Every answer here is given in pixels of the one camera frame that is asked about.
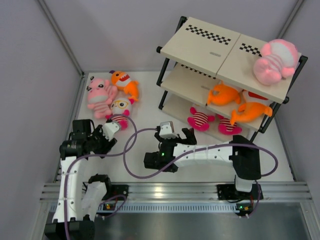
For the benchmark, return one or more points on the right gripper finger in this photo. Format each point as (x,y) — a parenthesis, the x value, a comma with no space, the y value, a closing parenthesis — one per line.
(157,136)
(190,138)

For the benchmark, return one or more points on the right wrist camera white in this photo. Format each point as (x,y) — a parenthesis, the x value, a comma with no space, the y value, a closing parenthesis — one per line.
(167,130)

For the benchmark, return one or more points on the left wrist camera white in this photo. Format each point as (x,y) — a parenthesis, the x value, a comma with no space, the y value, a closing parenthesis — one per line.
(109,129)

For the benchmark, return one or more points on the magenta striped plush on shelf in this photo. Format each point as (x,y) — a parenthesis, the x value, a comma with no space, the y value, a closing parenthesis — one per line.
(226,128)

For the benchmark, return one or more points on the light pink striped plush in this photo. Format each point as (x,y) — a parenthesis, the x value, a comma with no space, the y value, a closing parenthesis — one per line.
(100,95)

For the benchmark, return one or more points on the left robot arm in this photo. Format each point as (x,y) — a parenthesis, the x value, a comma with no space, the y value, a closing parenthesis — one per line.
(76,209)

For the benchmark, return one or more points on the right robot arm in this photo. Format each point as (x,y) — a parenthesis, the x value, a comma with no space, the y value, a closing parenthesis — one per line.
(175,152)

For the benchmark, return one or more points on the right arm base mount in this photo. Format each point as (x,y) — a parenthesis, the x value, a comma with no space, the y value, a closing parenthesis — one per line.
(228,192)

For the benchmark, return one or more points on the orange shark plush shelf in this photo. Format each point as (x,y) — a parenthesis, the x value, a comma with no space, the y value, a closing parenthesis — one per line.
(249,111)
(222,94)

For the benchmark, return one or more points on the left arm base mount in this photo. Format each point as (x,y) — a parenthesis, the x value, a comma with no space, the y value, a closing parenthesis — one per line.
(116,189)

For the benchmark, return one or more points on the light pink plush on shelf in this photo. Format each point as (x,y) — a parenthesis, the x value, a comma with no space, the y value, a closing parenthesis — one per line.
(279,59)

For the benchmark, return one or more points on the orange shark plush on table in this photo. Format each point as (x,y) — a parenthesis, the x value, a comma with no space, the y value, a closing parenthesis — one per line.
(124,83)

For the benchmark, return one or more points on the orange shark plush right shelf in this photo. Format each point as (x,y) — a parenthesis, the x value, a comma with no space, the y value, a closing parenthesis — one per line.
(249,111)

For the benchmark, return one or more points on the orange shark plush left shelf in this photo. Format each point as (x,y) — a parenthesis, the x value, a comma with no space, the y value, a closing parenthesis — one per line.
(222,94)

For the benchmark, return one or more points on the slotted cable duct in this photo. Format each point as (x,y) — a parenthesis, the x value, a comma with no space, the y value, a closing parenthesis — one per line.
(109,208)

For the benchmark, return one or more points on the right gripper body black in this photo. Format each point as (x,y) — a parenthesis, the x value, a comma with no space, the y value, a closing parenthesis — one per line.
(170,140)

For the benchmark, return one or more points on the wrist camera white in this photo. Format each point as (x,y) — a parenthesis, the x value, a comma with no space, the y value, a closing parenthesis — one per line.
(109,129)
(167,130)

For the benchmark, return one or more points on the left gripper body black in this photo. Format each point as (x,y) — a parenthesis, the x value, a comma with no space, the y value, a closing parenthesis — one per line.
(98,141)

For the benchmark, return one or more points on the white head glasses magenta plush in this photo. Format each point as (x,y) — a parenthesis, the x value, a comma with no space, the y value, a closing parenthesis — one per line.
(120,108)

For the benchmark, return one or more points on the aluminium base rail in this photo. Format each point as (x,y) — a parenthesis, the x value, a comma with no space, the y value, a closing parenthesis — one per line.
(276,192)

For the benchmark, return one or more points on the three-tier beige shelf rack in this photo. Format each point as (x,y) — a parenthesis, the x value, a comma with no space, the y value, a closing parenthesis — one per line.
(201,54)

